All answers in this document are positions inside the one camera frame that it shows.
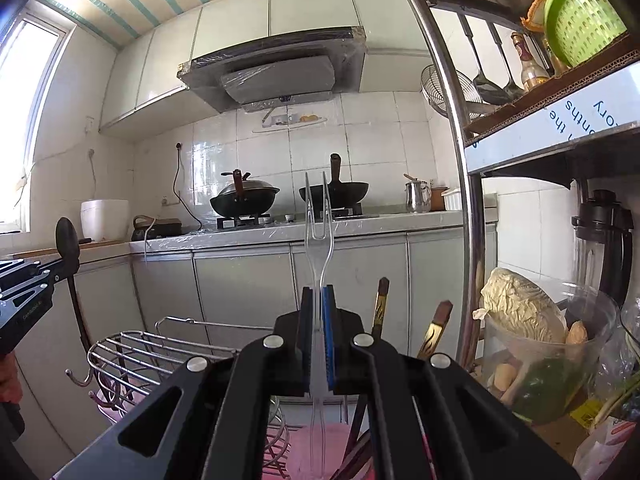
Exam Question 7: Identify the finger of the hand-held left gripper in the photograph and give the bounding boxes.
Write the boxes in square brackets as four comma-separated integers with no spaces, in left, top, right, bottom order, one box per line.
[0,257,68,306]

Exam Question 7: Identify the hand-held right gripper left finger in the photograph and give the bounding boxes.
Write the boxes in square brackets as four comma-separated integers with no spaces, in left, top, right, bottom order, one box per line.
[55,285,316,480]

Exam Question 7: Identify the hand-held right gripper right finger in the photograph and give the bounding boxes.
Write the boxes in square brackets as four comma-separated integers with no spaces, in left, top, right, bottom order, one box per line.
[321,285,583,480]

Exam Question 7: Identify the black plastic spoon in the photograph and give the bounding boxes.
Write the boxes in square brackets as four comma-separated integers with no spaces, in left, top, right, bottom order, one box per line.
[54,216,96,356]

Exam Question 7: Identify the clear plastic fork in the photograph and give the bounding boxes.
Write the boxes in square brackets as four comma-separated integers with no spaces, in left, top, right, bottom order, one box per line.
[304,170,335,468]

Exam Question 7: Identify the metal wire rack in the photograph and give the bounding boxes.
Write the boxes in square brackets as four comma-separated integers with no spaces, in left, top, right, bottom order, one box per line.
[66,316,288,480]

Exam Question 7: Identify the pink plastic utensil holder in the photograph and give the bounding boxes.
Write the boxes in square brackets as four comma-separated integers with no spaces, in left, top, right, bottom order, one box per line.
[97,395,431,480]

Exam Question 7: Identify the dark brown chopstick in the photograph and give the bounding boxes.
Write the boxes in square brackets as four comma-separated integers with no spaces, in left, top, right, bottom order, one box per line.
[416,301,453,361]
[371,277,391,341]

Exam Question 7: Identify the person's left hand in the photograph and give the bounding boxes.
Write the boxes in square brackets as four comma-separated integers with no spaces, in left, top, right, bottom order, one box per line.
[0,355,23,405]

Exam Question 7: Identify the white lower kitchen cabinets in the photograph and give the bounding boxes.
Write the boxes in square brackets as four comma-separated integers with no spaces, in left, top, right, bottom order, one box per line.
[15,225,498,441]

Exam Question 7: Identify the white kitchen cabinets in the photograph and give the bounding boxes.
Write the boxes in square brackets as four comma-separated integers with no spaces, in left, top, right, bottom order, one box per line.
[99,0,431,136]
[15,225,498,441]

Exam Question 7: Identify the white rice cooker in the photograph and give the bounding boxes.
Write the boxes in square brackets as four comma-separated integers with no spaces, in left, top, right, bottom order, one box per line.
[81,199,132,242]

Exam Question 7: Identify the black small appliance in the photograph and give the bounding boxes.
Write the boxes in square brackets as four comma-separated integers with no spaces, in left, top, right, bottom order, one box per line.
[131,215,183,242]

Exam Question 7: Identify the gas stove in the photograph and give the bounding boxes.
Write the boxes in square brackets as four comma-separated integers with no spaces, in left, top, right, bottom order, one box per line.
[215,205,381,231]

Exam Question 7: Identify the window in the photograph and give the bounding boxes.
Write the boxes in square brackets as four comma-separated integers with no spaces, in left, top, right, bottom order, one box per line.
[0,2,68,233]

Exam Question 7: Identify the black wok with lid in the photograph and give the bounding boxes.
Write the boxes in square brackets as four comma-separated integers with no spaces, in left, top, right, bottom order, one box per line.
[209,170,281,218]

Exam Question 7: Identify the metal kettle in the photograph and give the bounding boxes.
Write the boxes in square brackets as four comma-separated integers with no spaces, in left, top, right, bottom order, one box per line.
[404,174,432,213]

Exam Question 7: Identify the napa cabbage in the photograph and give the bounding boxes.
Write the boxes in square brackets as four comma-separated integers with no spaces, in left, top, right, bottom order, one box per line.
[472,267,568,345]

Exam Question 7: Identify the green pepper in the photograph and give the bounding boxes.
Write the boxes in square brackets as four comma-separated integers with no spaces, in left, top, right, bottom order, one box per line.
[510,357,586,423]

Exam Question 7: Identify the clear plastic bowl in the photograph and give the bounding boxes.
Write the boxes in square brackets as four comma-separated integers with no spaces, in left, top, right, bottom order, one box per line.
[480,285,621,423]

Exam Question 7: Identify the steel range hood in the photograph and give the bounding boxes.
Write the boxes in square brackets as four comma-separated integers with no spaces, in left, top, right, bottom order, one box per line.
[176,26,368,113]

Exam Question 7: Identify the black lidded glass jar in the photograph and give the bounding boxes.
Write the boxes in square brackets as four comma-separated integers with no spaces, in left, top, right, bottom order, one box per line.
[571,180,635,311]

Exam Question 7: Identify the black ladle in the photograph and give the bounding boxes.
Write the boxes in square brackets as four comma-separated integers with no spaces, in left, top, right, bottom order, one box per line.
[457,12,503,106]
[487,22,525,100]

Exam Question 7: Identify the clear plastic bag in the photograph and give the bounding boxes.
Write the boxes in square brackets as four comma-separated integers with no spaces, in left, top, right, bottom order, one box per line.
[590,300,640,411]

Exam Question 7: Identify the green scallion stalks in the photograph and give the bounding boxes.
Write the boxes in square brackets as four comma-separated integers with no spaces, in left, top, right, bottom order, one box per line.
[590,382,640,423]

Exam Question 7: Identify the metal shelf rack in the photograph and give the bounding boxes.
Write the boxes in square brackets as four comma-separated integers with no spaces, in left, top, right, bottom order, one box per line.
[387,0,640,376]

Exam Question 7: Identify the orange and white packet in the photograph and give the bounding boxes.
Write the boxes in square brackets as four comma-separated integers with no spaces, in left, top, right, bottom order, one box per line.
[572,410,640,480]

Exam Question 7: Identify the white upper kitchen cabinets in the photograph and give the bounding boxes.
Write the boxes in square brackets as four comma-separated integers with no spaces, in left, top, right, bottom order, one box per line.
[99,0,431,136]

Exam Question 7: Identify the glass bottle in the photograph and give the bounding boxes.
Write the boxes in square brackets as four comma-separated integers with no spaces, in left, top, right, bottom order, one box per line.
[510,31,551,92]

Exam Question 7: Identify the yellow net scrubber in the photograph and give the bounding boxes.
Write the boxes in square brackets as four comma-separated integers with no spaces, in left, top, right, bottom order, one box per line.
[520,0,548,31]

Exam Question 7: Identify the green plastic basket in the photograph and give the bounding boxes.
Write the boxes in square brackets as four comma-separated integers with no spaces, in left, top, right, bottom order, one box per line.
[544,0,628,68]

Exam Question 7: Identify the small wall shelf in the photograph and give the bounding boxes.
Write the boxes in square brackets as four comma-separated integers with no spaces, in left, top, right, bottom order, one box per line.
[252,112,328,133]

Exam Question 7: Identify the metal wire strainer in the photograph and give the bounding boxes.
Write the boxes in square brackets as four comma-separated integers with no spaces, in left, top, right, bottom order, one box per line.
[421,64,493,120]

